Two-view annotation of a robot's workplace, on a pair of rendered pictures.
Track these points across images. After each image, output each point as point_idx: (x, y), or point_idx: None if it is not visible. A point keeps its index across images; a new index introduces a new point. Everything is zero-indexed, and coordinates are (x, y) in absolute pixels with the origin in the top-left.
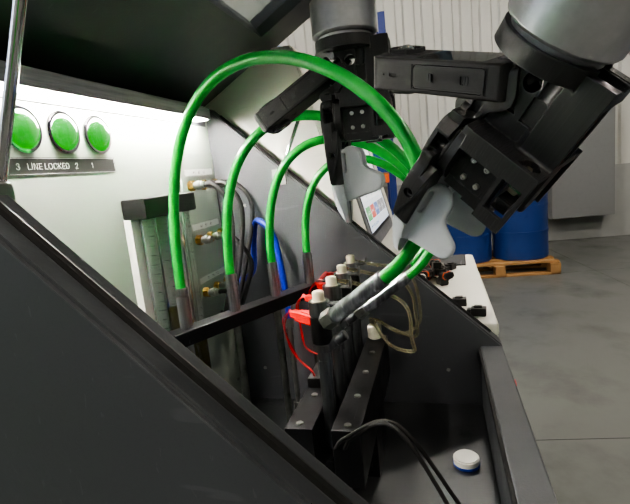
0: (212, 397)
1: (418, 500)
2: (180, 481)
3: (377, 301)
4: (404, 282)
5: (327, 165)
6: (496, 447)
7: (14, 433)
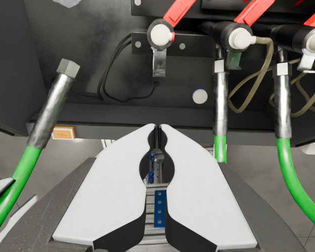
0: None
1: (169, 68)
2: None
3: (213, 92)
4: (212, 129)
5: (47, 193)
6: (184, 117)
7: None
